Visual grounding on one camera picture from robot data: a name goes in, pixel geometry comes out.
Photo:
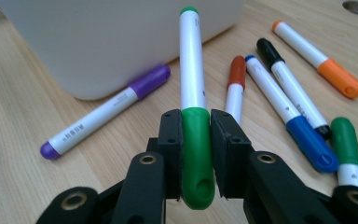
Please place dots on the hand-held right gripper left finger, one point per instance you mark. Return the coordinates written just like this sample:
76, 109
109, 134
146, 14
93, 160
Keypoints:
171, 149

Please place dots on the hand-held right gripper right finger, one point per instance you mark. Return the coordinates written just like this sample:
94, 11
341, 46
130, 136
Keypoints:
230, 155

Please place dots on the green capped white marker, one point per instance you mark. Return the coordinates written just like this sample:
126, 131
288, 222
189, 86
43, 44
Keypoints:
197, 149
345, 143

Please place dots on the purple capped white marker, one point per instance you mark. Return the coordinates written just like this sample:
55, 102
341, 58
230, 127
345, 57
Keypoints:
150, 81

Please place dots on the blue capped white marker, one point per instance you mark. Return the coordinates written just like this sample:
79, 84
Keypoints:
310, 143

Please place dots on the dark red capped white marker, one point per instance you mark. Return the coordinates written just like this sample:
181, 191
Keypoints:
237, 71

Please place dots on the black capped white marker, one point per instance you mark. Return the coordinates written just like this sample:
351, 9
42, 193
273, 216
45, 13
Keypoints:
268, 51

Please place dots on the white plastic bin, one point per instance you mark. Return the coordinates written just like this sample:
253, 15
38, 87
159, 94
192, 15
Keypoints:
105, 40

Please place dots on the orange capped white marker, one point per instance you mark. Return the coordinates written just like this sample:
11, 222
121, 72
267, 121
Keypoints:
338, 77

